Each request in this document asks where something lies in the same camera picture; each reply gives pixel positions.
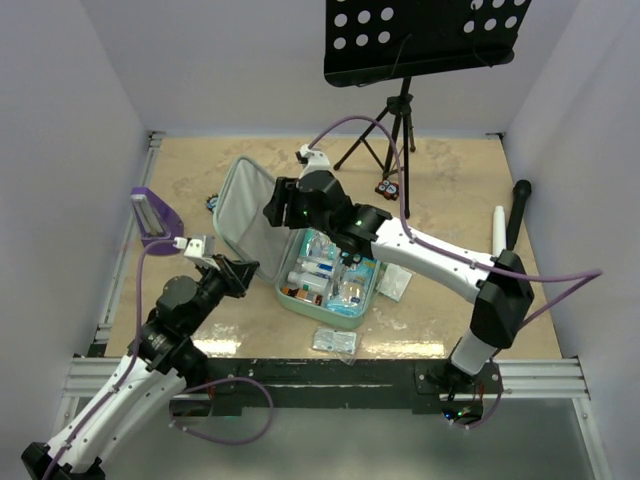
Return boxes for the small clear packet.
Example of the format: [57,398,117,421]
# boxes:
[311,327,360,365]

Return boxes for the zip bag with plasters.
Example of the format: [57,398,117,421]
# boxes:
[376,263,413,302]

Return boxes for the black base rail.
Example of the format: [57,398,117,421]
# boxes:
[170,358,503,416]

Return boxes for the red owl toy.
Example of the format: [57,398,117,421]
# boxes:
[375,179,399,201]

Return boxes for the white microphone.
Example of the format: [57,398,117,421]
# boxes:
[492,205,507,257]

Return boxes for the mint green medicine case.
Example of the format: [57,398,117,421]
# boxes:
[213,156,379,330]

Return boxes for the purple metronome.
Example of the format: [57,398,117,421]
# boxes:
[130,187,184,256]

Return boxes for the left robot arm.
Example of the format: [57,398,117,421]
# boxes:
[21,255,259,479]

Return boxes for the black handled scissors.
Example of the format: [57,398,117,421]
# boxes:
[338,251,362,281]

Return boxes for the amber medicine bottle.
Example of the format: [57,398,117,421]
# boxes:
[281,287,323,306]

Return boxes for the blue owl toy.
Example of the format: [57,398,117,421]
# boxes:
[206,195,219,212]

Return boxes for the white bandage roll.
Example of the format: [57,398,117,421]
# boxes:
[298,259,335,279]

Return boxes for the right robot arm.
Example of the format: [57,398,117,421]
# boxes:
[263,170,534,393]

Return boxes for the teal packet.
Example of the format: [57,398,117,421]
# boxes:
[300,229,336,260]

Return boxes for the black music stand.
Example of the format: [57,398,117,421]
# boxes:
[323,0,536,220]

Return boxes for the white plastic bottle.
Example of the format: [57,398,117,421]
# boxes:
[287,271,329,295]

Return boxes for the black microphone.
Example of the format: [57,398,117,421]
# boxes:
[506,179,532,251]

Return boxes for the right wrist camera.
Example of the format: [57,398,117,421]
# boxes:
[296,144,331,179]

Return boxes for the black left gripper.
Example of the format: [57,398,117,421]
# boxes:
[185,253,260,333]

